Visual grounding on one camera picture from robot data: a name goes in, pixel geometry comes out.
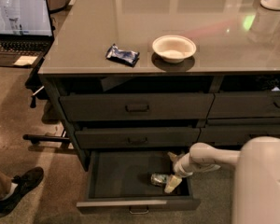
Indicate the black shoe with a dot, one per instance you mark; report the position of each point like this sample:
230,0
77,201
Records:
21,185

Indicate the white paper bowl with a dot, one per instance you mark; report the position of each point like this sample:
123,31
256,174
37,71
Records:
174,48

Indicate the open black laptop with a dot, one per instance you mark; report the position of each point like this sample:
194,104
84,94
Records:
26,32

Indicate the middle right drawer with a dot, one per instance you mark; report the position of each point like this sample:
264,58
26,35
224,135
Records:
236,135

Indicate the blue snack packet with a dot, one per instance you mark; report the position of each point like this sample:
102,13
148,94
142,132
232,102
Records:
127,57

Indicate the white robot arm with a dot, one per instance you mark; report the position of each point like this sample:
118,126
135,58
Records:
256,188

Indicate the black cart frame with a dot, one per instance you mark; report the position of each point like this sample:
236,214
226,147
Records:
33,83

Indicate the top left drawer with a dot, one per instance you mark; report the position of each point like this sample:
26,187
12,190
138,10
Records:
139,106

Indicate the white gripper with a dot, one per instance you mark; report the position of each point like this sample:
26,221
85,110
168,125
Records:
179,169

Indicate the dark grey drawer cabinet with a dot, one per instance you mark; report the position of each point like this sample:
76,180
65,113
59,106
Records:
237,49

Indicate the open bottom left drawer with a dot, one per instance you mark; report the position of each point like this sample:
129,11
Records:
121,181

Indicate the top right drawer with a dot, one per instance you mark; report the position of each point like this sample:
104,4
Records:
247,104

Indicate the middle left drawer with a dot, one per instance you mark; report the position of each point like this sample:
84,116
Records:
136,137

